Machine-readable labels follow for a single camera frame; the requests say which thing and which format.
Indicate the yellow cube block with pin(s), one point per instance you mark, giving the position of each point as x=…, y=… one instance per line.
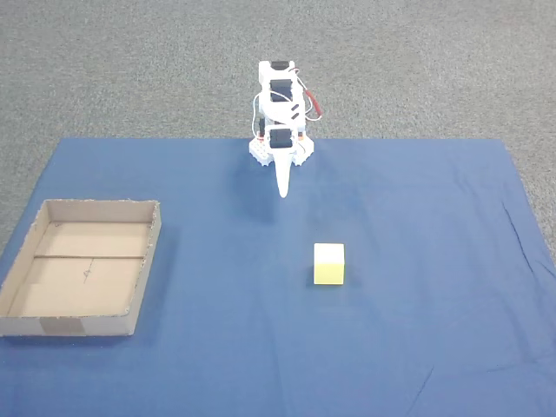
x=328, y=269

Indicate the shallow cardboard box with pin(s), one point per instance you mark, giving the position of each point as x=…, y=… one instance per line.
x=82, y=278

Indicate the blue cloth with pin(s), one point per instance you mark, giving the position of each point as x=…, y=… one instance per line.
x=347, y=330

